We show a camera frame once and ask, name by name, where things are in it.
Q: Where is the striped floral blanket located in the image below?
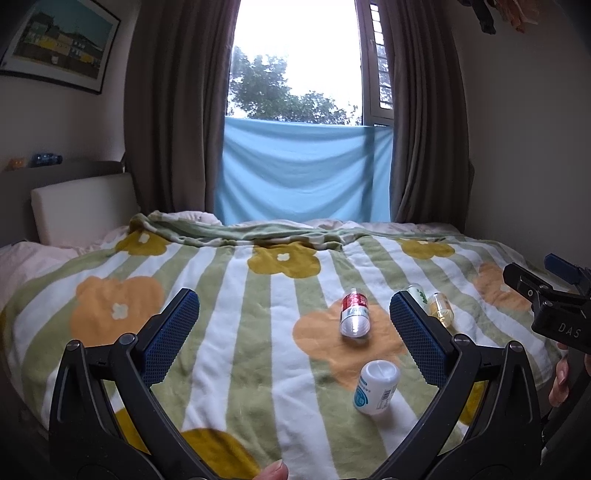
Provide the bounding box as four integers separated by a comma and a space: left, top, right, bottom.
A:
0, 211, 561, 480

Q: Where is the dark hanging object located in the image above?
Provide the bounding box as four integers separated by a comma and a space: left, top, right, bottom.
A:
463, 0, 498, 35

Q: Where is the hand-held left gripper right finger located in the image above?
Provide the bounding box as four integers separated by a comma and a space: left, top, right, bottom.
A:
374, 291, 543, 480

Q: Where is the person's left hand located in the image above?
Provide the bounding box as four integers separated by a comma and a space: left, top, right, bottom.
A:
255, 462, 290, 480

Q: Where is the framed wall picture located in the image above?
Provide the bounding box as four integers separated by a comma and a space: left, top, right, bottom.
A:
0, 0, 122, 96

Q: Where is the small green label bottle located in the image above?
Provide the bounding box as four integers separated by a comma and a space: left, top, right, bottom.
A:
406, 283, 430, 313

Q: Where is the white blue label bottle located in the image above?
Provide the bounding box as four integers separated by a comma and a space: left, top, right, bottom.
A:
353, 359, 400, 416

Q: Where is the small yellow liquid bottle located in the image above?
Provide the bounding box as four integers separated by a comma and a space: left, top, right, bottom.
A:
427, 292, 456, 329

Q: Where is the person's right hand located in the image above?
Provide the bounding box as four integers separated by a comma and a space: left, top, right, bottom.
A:
549, 342, 576, 408

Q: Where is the white headboard cushion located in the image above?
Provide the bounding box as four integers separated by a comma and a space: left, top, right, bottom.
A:
30, 173, 140, 245

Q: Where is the green tree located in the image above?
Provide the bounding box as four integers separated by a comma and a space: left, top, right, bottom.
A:
229, 46, 360, 126

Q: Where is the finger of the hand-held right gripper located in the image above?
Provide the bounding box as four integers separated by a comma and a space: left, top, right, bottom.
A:
503, 262, 591, 319
544, 253, 591, 295

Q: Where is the open window frame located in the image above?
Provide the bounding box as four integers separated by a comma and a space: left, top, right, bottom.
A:
356, 0, 394, 127

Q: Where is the brown curtain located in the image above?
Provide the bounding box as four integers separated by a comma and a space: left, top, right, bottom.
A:
124, 0, 243, 220
355, 0, 476, 225

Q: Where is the grey headboard shelf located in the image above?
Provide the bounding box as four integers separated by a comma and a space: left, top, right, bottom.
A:
0, 159, 130, 185

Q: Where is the light blue hanging cloth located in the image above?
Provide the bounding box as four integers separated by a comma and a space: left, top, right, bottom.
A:
213, 116, 394, 224

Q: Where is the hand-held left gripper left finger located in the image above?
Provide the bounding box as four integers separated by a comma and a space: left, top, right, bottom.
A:
48, 288, 204, 480

